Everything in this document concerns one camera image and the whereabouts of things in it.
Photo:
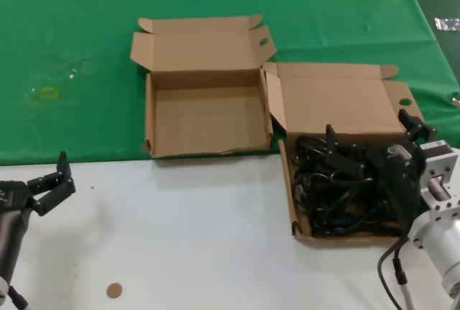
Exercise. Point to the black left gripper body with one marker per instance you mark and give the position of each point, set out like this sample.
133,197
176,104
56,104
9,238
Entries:
14,198

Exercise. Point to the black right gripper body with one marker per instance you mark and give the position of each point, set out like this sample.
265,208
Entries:
402,187

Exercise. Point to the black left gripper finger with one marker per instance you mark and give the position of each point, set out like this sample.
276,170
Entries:
57,196
64,166

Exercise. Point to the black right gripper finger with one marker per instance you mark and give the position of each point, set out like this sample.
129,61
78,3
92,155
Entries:
420,131
345,159

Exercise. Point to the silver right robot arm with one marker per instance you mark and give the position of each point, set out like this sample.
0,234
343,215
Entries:
438,231

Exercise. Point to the cardboard box, round flap hole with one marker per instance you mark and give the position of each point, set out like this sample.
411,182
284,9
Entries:
334,94

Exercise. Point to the cardboard box, oval flap hole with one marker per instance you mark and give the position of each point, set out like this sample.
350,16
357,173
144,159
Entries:
205,119

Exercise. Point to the metal cloth clip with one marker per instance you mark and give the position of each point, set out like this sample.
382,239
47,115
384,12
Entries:
456,101

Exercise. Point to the clear plastic scrap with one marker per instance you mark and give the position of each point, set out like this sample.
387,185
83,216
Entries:
73,73

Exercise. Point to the round brown cardboard disc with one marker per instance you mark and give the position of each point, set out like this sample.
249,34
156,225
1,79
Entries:
114,290

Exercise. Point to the crumpled silver foil piece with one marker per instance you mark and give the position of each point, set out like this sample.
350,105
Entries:
447,24

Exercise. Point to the green table cloth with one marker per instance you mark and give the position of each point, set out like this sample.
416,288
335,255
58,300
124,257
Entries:
72,36

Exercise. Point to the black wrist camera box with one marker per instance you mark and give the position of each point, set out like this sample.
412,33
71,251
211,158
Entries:
397,151

